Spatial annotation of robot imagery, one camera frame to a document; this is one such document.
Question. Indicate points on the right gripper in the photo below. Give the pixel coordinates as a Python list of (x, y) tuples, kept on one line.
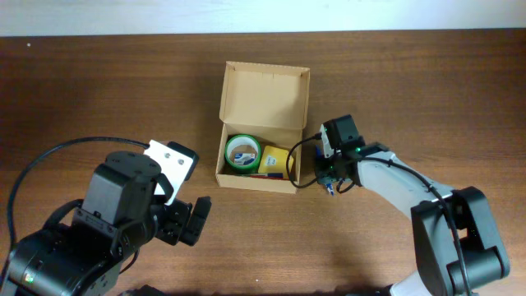
[(323, 172)]

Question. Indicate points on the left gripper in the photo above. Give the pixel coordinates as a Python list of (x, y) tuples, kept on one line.
[(181, 222)]

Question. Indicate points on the blue ballpoint pen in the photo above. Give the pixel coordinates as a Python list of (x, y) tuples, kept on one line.
[(328, 188)]

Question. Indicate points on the yellow spiral notepad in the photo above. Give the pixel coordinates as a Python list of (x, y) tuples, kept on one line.
[(276, 160)]

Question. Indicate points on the small blue white box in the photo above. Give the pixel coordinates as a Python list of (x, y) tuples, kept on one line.
[(244, 159)]

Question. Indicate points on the brown cardboard box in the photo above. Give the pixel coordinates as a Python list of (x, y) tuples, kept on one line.
[(267, 102)]

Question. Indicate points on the green tape roll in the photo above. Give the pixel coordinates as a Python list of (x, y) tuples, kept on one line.
[(239, 144)]

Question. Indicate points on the blue white marker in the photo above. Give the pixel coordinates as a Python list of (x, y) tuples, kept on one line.
[(263, 175)]

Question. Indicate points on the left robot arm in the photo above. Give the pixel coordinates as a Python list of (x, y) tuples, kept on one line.
[(86, 244)]

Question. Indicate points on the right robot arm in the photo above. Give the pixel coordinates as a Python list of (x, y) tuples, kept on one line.
[(457, 244)]

